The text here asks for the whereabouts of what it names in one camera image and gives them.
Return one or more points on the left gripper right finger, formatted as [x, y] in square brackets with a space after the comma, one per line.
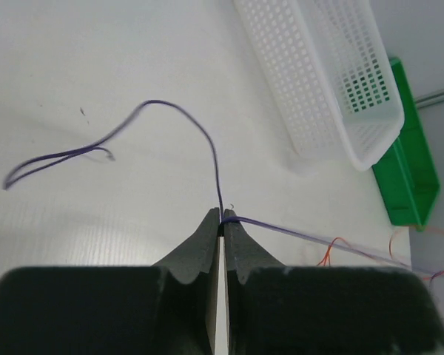
[280, 309]

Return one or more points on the green plastic tray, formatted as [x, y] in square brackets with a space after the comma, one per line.
[406, 175]

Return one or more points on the white perforated plastic basket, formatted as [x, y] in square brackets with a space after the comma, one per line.
[330, 76]

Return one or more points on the right aluminium frame post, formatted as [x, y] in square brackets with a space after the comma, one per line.
[430, 100]

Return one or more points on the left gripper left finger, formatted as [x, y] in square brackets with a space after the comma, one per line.
[165, 308]

